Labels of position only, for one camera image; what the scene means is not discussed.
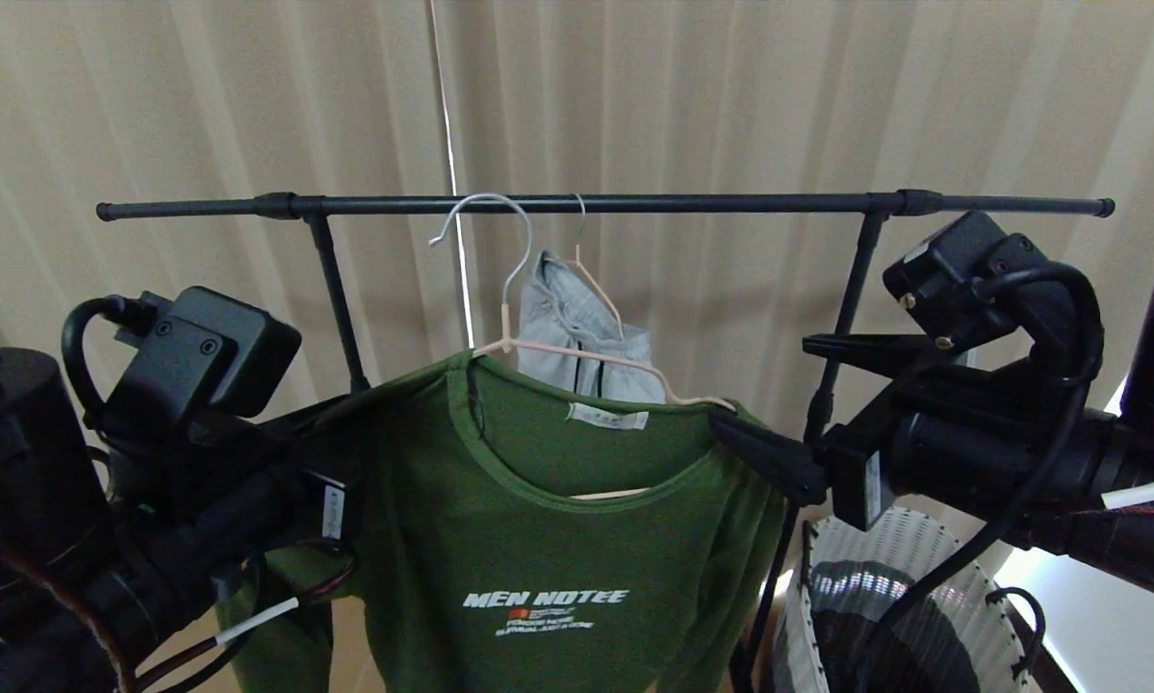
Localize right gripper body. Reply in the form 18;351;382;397
822;371;1112;532

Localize pink clothes hanger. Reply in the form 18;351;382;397
567;192;628;340
428;192;737;501

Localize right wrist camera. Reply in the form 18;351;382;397
883;210;1051;386

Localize black clothes rack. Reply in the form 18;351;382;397
95;188;1116;693

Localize beige curtain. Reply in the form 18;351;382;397
0;0;1154;675

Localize green long-sleeved shirt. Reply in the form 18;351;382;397
216;348;791;693

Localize pale grey shorts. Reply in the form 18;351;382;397
517;250;669;405

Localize black cable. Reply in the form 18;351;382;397
61;294;154;424
851;260;1107;693

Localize white laundry basket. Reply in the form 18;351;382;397
774;508;1051;693

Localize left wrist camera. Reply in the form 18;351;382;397
84;285;304;449

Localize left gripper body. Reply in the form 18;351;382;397
115;423;366;617

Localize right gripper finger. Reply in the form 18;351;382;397
706;411;828;507
803;333;934;378

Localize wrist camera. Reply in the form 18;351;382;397
84;285;304;449
883;210;1051;386

